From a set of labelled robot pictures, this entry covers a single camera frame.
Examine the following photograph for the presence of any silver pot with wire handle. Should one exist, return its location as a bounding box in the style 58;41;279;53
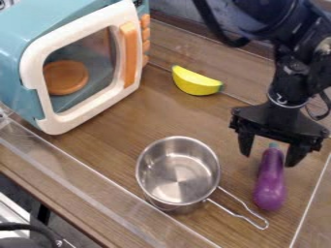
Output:
136;136;270;231

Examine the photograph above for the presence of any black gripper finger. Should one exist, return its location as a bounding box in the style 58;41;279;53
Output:
238;129;255;157
285;143;311;168

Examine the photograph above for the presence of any orange microwave turntable plate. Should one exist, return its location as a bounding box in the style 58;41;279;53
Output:
43;60;90;96

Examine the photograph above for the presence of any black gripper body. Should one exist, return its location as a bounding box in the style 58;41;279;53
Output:
229;100;331;152

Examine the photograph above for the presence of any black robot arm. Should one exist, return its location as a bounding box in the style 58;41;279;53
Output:
193;0;331;167

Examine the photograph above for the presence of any black cable bottom left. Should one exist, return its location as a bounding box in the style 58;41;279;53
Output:
0;221;63;248

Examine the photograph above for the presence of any clear acrylic table barrier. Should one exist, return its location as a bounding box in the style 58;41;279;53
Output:
0;110;219;248

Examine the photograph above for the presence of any purple toy eggplant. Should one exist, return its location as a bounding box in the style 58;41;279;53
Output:
254;142;287;211

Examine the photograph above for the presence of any yellow toy banana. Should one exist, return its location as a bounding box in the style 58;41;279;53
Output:
173;65;225;96

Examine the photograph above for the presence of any teal toy microwave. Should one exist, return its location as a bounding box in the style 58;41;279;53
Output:
0;0;150;135

